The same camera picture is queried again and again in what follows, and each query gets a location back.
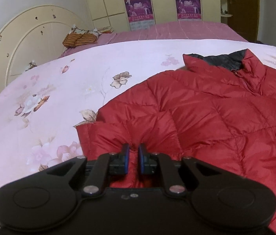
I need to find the red quilted down jacket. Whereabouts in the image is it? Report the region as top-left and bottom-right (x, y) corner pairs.
(76, 49), (276, 232)

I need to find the pink floral quilt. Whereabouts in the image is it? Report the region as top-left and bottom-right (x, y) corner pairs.
(0, 39), (276, 187)

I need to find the floral pillow by headboard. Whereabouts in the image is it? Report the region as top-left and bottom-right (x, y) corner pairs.
(26, 61), (37, 71)

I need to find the pink bed sheet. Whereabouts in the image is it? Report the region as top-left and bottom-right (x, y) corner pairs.
(61, 21), (246, 57)

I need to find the cream arched headboard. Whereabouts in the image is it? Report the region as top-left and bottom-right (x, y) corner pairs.
(0, 5), (93, 92)

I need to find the lower left purple poster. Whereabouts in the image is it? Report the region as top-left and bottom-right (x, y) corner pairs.
(124, 0), (154, 23)

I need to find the purple poster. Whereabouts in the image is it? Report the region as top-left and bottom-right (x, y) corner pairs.
(176, 0), (202, 20)
(124, 0), (154, 23)

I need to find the lower right purple poster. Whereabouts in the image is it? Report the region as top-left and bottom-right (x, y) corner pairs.
(176, 0), (202, 20)

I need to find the cream wardrobe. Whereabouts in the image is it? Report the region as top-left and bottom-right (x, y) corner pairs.
(86, 0), (221, 32)

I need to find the cream corner shelf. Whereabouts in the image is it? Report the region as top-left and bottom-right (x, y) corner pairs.
(220, 0), (233, 24)

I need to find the brown wooden door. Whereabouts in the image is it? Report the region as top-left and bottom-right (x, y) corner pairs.
(228, 0), (260, 42)

